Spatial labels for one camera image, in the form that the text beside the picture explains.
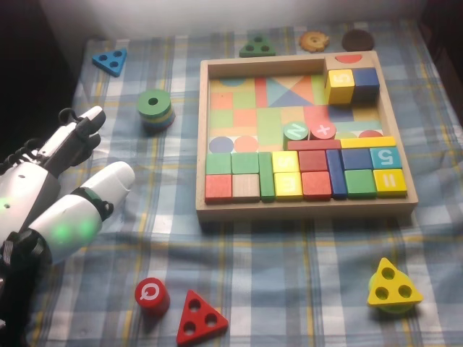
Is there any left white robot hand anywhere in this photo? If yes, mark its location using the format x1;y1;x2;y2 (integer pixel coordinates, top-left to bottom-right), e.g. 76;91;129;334
0;106;135;265

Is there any yellow ring disc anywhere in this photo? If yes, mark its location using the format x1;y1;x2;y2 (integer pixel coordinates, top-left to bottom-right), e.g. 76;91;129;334
139;108;175;126

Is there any dark blue cube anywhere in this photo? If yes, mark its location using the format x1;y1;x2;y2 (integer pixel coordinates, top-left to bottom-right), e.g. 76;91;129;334
352;67;381;103

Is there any yellow cube number 5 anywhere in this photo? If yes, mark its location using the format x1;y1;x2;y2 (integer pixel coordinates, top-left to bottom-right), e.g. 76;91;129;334
324;69;356;106

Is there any wooden puzzle tray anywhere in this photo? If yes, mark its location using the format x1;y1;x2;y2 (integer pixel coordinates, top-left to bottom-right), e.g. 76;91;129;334
195;50;420;233

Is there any blue triangle with holes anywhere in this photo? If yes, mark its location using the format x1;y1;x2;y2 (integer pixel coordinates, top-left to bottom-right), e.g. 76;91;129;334
91;47;128;77

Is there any red triangle with holes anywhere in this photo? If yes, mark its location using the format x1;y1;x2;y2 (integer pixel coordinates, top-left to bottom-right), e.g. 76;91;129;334
176;289;230;347

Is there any green triangle with holes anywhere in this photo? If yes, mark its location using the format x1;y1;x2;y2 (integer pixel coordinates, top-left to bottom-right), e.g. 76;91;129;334
239;34;276;58

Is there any red cylinder letter Q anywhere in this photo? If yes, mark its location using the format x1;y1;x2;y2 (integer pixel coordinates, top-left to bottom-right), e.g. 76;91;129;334
135;277;171;317

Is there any yellow triangle with holes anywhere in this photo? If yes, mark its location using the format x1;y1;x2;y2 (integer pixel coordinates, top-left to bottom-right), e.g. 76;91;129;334
367;257;424;308

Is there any red cylinder white cross mark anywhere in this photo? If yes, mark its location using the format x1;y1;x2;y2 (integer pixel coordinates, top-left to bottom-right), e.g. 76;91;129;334
308;121;337;142

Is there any tan gear-shaped disc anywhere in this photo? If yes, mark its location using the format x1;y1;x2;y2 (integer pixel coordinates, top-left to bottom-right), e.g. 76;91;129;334
299;30;331;53

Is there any dark brown round disc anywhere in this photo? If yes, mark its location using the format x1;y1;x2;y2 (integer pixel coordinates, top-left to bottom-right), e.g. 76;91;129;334
341;28;375;52

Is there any green cylinder letter N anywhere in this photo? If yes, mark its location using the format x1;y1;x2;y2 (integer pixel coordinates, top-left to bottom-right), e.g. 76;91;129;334
282;121;310;150

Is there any blue plaid tablecloth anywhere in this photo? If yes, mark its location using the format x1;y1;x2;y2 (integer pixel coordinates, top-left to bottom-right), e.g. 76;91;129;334
25;17;463;347

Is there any blue ring disc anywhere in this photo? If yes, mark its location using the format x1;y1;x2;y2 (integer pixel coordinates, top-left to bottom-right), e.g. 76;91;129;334
140;113;177;136

